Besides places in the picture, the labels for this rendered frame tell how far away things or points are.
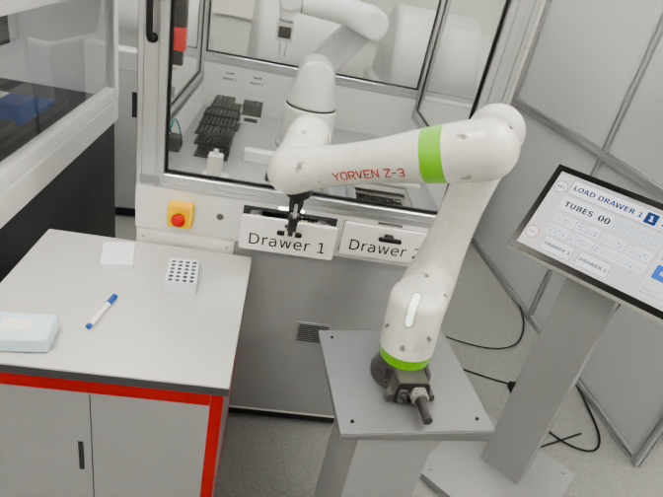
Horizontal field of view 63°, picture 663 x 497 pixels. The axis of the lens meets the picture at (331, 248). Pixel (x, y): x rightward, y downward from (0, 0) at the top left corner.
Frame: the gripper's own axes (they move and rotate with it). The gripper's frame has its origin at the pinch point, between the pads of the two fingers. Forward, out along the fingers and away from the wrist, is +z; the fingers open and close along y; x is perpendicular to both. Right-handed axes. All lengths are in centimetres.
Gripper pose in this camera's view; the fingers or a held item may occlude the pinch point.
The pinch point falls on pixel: (290, 232)
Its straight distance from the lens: 156.7
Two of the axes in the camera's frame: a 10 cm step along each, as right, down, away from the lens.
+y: -0.3, 7.6, -6.5
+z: -1.9, 6.4, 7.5
